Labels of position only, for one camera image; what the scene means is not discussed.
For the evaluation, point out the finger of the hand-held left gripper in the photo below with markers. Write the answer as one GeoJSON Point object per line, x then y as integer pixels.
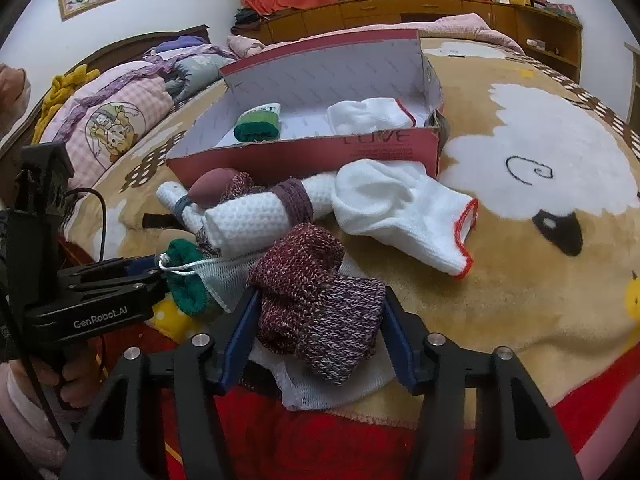
{"type": "Point", "coordinates": [125, 291]}
{"type": "Point", "coordinates": [100, 270]}

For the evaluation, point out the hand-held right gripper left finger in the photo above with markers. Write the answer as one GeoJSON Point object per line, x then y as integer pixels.
{"type": "Point", "coordinates": [240, 332]}

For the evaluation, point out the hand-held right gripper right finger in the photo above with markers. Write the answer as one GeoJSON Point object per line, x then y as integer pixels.
{"type": "Point", "coordinates": [397, 345]}

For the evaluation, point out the maroon knit sock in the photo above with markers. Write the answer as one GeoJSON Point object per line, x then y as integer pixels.
{"type": "Point", "coordinates": [247, 182]}
{"type": "Point", "coordinates": [320, 310]}

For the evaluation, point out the small white grey sock roll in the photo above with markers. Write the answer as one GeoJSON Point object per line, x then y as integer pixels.
{"type": "Point", "coordinates": [170, 194]}

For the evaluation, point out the white waffle sock roll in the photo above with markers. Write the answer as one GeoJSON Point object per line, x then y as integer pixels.
{"type": "Point", "coordinates": [245, 225]}

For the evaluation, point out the white sock with red trim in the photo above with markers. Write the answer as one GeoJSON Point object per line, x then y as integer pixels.
{"type": "Point", "coordinates": [400, 215]}

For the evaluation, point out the brown pink sock ball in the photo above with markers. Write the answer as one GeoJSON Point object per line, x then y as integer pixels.
{"type": "Point", "coordinates": [210, 187]}

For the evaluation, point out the red cardboard shoe box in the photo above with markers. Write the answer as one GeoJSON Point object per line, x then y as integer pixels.
{"type": "Point", "coordinates": [310, 85]}

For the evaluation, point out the person's left forearm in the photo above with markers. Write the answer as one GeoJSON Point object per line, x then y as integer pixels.
{"type": "Point", "coordinates": [25, 410]}

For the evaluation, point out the person's left hand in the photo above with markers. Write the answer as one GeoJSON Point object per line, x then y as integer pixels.
{"type": "Point", "coordinates": [80, 370]}

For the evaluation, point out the pink checked cartoon pillow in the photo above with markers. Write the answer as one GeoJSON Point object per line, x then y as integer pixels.
{"type": "Point", "coordinates": [115, 120]}

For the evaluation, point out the yellow knit scarf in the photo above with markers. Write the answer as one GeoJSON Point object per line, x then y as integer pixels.
{"type": "Point", "coordinates": [65, 85]}

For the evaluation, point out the green sock with white label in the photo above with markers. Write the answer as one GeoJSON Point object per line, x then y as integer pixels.
{"type": "Point", "coordinates": [257, 130]}

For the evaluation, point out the wooden headboard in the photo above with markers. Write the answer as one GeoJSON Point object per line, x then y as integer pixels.
{"type": "Point", "coordinates": [125, 45]}

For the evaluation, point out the grey blue quilt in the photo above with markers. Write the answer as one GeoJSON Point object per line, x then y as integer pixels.
{"type": "Point", "coordinates": [195, 72]}

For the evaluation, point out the folded white sock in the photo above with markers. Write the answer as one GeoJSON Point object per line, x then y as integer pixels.
{"type": "Point", "coordinates": [370, 115]}

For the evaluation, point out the purple cloth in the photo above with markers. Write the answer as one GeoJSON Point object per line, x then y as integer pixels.
{"type": "Point", "coordinates": [185, 42]}

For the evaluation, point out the dark clothes pile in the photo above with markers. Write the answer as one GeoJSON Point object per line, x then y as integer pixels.
{"type": "Point", "coordinates": [245, 17]}

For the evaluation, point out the pink quilt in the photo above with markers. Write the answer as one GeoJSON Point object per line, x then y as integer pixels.
{"type": "Point", "coordinates": [465, 27]}

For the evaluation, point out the wooden cabinet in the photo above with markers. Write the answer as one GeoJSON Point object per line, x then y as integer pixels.
{"type": "Point", "coordinates": [500, 20]}

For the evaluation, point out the wooden desk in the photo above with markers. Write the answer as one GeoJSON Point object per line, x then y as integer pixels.
{"type": "Point", "coordinates": [635, 85]}

